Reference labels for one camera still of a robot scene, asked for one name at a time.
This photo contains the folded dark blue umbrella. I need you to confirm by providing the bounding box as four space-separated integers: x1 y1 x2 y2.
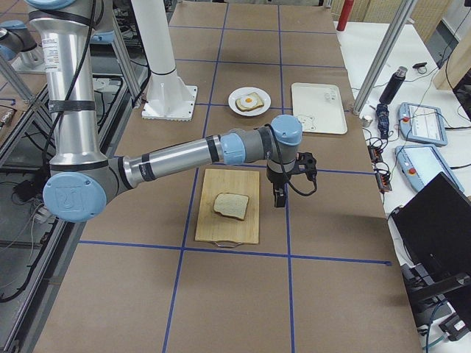
375 103 389 140

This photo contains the black monitor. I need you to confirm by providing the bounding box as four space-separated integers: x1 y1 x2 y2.
392 172 470 324

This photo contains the bamboo cutting board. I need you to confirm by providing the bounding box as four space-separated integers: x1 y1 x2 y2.
195 168 260 244

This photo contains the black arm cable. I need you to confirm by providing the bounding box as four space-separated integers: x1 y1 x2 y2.
264 123 318 197

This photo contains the far teach pendant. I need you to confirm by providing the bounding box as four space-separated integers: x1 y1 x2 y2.
398 102 447 147

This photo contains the white round plate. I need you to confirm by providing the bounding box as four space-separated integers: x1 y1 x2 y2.
228 87 272 117

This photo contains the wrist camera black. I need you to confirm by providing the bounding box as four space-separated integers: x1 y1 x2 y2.
293 152 317 181

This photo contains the teach pendant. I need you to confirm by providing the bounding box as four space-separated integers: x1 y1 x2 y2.
394 144 464 192
398 102 447 147

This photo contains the small metal cup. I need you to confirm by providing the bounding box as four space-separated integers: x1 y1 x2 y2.
361 115 374 128

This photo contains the black water bottle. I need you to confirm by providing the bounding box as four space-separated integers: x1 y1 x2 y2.
379 66 408 104

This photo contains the aluminium frame post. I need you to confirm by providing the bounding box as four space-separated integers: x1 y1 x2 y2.
352 0 418 115

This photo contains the near teach pendant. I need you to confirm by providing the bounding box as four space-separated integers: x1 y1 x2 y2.
394 144 464 192

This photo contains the white pedestal column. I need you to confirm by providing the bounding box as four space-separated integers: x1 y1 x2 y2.
132 0 198 121

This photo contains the cream bear tray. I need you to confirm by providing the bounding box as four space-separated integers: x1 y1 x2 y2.
291 82 347 135

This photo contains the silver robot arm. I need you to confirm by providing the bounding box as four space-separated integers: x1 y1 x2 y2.
1 20 38 61
29 1 307 223

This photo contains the bread slice with egg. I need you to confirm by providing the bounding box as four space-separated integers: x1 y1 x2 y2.
235 93 264 112

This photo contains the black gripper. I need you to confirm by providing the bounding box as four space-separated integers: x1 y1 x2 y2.
266 161 291 208

